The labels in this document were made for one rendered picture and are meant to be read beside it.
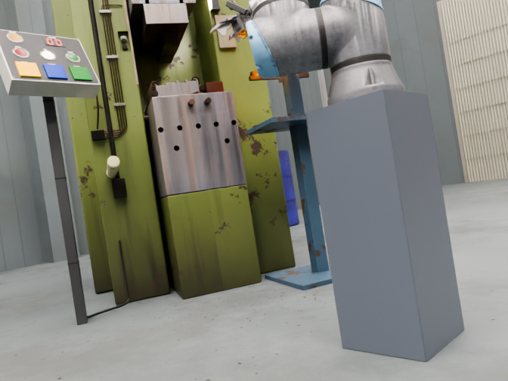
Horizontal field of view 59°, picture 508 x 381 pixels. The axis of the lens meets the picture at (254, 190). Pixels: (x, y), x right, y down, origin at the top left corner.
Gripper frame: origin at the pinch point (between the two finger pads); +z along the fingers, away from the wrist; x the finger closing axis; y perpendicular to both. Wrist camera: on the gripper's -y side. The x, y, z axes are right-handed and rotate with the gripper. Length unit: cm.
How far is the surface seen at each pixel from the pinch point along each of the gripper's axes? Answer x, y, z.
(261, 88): 42.0, 14.7, 10.9
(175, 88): -3.5, 8.2, 30.2
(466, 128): 786, 25, -15
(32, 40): -55, -19, 49
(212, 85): 9.9, 12.1, 19.5
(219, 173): 2, 53, 31
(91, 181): 0, 17, 110
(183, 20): 3.3, -20.1, 15.0
